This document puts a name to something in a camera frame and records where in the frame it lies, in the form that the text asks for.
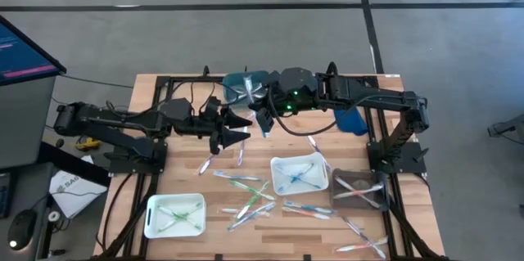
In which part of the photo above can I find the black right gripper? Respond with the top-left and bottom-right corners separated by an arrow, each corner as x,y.
248,83 -> 296,138

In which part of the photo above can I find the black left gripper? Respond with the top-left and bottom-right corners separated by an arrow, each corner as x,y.
190,108 -> 254,155

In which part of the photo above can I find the orange toothbrush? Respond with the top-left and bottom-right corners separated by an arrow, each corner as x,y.
334,176 -> 381,209
197,153 -> 218,176
332,184 -> 385,200
335,236 -> 390,253
281,205 -> 332,220

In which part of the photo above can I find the blue toothbrush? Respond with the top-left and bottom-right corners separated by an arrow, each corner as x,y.
282,200 -> 337,215
213,170 -> 264,182
286,164 -> 317,187
277,170 -> 306,193
273,165 -> 323,190
227,201 -> 277,232

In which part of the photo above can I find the green toothbrush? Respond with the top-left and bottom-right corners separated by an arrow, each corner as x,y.
156,206 -> 202,230
228,179 -> 277,201
236,181 -> 272,219
156,202 -> 205,232

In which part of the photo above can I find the teal plastic bin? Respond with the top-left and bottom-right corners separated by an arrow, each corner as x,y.
223,70 -> 272,109

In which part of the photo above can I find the white toothbrush upper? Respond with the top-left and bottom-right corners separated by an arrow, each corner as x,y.
306,134 -> 333,173

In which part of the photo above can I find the white plastic bin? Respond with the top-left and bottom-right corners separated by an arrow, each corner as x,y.
269,152 -> 330,196
143,193 -> 208,240

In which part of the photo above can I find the blue cloth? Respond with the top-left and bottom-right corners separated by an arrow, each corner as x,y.
333,107 -> 369,137

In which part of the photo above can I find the dark translucent plastic bin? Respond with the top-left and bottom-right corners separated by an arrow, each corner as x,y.
329,169 -> 390,213

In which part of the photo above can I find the yellow tool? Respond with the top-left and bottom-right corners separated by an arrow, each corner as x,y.
75,137 -> 102,151

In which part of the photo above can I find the white paper sheet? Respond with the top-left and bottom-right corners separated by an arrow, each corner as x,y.
48,169 -> 108,219

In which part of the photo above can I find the dark office desk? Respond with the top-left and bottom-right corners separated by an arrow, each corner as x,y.
0,141 -> 111,261

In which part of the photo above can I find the grey monitor stand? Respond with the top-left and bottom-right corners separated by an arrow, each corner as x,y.
0,75 -> 57,170

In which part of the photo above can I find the computer monitor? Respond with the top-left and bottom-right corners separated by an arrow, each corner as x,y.
0,15 -> 67,87

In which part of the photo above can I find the black computer mouse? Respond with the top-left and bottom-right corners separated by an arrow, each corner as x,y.
7,209 -> 37,252

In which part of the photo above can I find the black keyboard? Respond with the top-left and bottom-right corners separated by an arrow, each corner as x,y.
0,172 -> 16,219

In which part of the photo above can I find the grey stand leg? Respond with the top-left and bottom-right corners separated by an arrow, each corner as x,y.
486,113 -> 524,142

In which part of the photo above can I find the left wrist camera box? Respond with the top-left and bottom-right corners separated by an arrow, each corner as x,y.
204,96 -> 224,117

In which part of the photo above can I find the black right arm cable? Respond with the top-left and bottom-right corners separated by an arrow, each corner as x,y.
268,88 -> 372,137

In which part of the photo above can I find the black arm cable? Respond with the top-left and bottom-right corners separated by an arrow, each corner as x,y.
163,80 -> 242,115
268,88 -> 372,137

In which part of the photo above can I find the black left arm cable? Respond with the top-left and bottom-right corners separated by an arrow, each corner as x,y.
163,80 -> 242,115

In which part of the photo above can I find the black hanging cable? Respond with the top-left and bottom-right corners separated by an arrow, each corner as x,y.
96,173 -> 135,254

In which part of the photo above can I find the thin black monitor cable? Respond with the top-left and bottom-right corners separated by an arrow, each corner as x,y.
60,72 -> 134,89

